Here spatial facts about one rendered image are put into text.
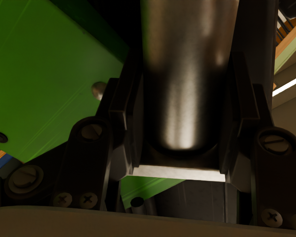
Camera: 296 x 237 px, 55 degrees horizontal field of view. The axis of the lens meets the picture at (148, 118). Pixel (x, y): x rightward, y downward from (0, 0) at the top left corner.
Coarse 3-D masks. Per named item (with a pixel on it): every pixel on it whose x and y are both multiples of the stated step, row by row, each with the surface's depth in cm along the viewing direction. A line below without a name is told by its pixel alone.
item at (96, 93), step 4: (96, 84) 14; (100, 84) 14; (104, 84) 14; (92, 88) 14; (96, 88) 14; (100, 88) 14; (104, 88) 14; (92, 92) 14; (96, 92) 14; (100, 92) 14; (96, 96) 14; (100, 96) 14; (100, 100) 14
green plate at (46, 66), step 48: (0, 0) 12; (48, 0) 11; (0, 48) 13; (48, 48) 13; (96, 48) 13; (0, 96) 15; (48, 96) 15; (0, 144) 18; (48, 144) 18; (144, 192) 20
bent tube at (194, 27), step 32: (160, 0) 8; (192, 0) 7; (224, 0) 8; (160, 32) 8; (192, 32) 8; (224, 32) 8; (160, 64) 9; (192, 64) 9; (224, 64) 9; (160, 96) 10; (192, 96) 9; (160, 128) 11; (192, 128) 10; (160, 160) 11; (192, 160) 11
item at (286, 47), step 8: (280, 24) 267; (288, 24) 312; (280, 32) 266; (288, 32) 270; (280, 40) 268; (288, 40) 268; (280, 48) 266; (288, 48) 281; (280, 56) 279; (288, 56) 281; (280, 64) 279
